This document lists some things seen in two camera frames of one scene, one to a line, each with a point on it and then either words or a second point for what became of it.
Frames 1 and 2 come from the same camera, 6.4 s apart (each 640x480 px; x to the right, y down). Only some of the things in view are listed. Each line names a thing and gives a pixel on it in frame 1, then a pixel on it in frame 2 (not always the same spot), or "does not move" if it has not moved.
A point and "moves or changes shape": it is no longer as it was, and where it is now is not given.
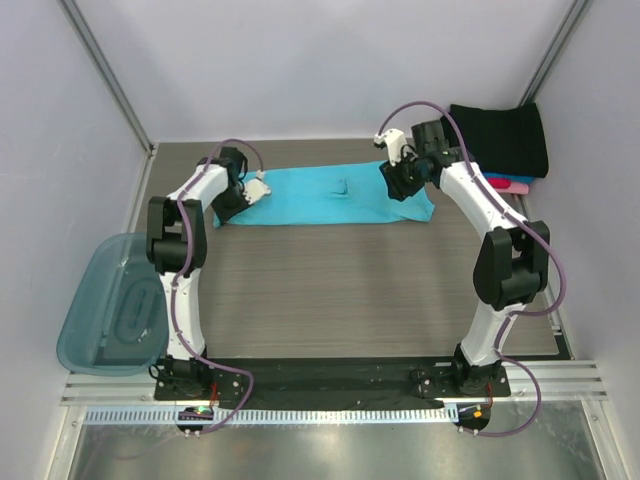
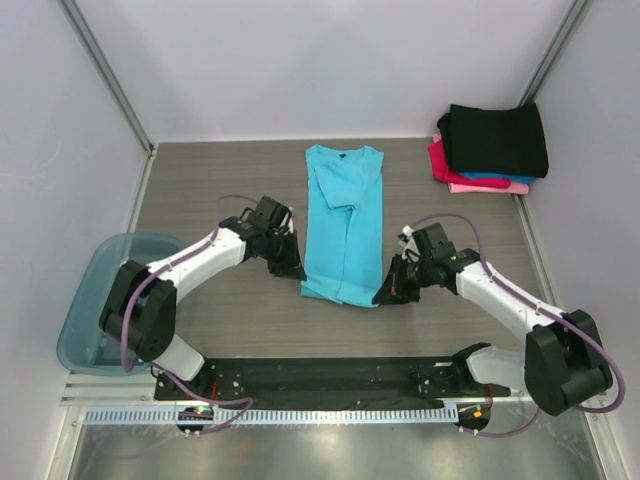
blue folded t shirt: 514,177 does not move
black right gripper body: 396,181 -> 401,278
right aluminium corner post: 555,50 does not move
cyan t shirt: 347,194 moves or changes shape
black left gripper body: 230,203 -> 280,253
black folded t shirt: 508,142 does not move
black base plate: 339,382 does not move
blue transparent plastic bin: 117,322 does not move
